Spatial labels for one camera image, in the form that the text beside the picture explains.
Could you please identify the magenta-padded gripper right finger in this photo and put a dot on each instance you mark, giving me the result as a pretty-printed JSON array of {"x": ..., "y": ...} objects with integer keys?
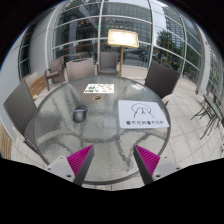
[{"x": 149, "y": 161}]

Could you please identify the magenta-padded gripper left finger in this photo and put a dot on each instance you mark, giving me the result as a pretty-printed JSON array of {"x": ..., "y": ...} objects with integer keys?
[{"x": 77, "y": 161}]

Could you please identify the black computer mouse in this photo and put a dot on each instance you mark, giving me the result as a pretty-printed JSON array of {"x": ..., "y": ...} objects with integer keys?
[{"x": 80, "y": 115}]

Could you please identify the white printed mouse pad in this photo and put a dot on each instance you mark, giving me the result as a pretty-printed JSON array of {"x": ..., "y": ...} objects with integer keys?
[{"x": 141, "y": 116}]

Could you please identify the wooden slatted bench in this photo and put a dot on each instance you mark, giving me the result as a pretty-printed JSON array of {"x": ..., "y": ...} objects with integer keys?
[
  {"x": 5, "y": 143},
  {"x": 36, "y": 85}
]

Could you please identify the colourful printed menu card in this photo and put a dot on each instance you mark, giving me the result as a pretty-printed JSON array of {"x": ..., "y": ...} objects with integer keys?
[{"x": 99, "y": 88}]

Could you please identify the grey wicker chair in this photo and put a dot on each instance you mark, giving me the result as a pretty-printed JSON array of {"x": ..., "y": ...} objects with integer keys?
[
  {"x": 80, "y": 69},
  {"x": 161, "y": 80},
  {"x": 56, "y": 68},
  {"x": 20, "y": 106},
  {"x": 108, "y": 61}
]

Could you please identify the green metal chairs group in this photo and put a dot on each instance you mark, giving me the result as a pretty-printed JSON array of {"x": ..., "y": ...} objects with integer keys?
[{"x": 211, "y": 110}]

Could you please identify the gold menu sign stand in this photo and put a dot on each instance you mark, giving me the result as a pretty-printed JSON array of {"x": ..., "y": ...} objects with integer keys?
[{"x": 122, "y": 38}]

